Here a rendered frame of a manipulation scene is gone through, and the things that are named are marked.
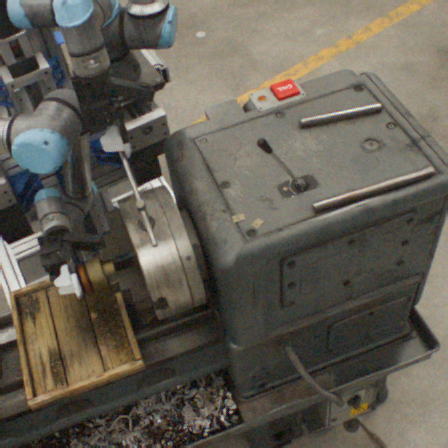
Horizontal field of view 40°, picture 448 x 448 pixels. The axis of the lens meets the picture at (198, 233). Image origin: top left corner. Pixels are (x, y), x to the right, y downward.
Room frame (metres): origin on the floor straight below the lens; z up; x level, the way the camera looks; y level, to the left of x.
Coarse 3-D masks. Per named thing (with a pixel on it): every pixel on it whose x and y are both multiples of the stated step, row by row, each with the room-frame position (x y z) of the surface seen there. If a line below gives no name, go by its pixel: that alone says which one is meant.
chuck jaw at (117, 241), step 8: (112, 216) 0.98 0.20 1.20; (120, 216) 0.98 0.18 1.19; (112, 224) 0.97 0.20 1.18; (120, 224) 0.97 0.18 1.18; (104, 232) 0.97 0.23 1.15; (112, 232) 0.96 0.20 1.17; (120, 232) 0.96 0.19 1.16; (104, 240) 0.94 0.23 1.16; (112, 240) 0.94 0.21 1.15; (120, 240) 0.94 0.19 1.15; (128, 240) 0.94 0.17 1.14; (104, 248) 0.93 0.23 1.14; (112, 248) 0.93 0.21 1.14; (120, 248) 0.93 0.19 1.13; (128, 248) 0.93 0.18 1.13; (104, 256) 0.92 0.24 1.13; (112, 256) 0.92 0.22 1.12
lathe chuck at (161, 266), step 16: (144, 192) 1.02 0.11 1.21; (128, 208) 0.96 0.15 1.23; (160, 208) 0.94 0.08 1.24; (128, 224) 0.91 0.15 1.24; (160, 224) 0.90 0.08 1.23; (144, 240) 0.87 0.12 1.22; (160, 240) 0.86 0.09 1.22; (144, 256) 0.84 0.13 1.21; (160, 256) 0.83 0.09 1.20; (176, 256) 0.83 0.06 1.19; (144, 272) 0.81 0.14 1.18; (160, 272) 0.81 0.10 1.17; (176, 272) 0.81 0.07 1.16; (160, 288) 0.79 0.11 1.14; (176, 288) 0.79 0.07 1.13; (176, 304) 0.78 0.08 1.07; (192, 304) 0.79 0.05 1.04
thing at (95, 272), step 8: (96, 256) 0.93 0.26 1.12; (80, 264) 0.92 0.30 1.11; (88, 264) 0.91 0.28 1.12; (96, 264) 0.90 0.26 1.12; (104, 264) 0.91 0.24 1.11; (112, 264) 0.90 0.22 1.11; (80, 272) 0.89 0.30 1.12; (88, 272) 0.89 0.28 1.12; (96, 272) 0.89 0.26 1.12; (104, 272) 0.89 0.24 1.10; (112, 272) 0.89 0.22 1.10; (80, 280) 0.88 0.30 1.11; (88, 280) 0.88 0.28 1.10; (96, 280) 0.87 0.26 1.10; (104, 280) 0.87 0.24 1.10; (88, 288) 0.86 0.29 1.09; (96, 288) 0.86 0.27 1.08; (104, 288) 0.87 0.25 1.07
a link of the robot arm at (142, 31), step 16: (144, 0) 1.49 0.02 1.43; (160, 0) 1.51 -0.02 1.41; (128, 16) 1.52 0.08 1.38; (144, 16) 1.48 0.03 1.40; (160, 16) 1.48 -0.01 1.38; (176, 16) 1.54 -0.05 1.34; (128, 32) 1.50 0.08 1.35; (144, 32) 1.48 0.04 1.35; (160, 32) 1.47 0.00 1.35; (128, 48) 1.50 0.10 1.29; (144, 48) 1.49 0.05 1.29; (160, 48) 1.48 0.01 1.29
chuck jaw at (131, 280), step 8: (120, 272) 0.88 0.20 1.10; (128, 272) 0.88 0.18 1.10; (136, 272) 0.87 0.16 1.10; (112, 280) 0.86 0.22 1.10; (120, 280) 0.86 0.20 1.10; (128, 280) 0.85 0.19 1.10; (136, 280) 0.85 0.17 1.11; (144, 280) 0.84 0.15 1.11; (112, 288) 0.85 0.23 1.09; (120, 288) 0.85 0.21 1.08; (128, 288) 0.83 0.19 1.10; (136, 288) 0.82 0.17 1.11; (144, 288) 0.82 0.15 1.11; (128, 296) 0.83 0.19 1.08; (136, 296) 0.80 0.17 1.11; (144, 296) 0.80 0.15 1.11; (136, 304) 0.79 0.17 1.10; (144, 304) 0.79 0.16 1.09; (152, 304) 0.79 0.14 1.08; (160, 304) 0.78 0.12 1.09
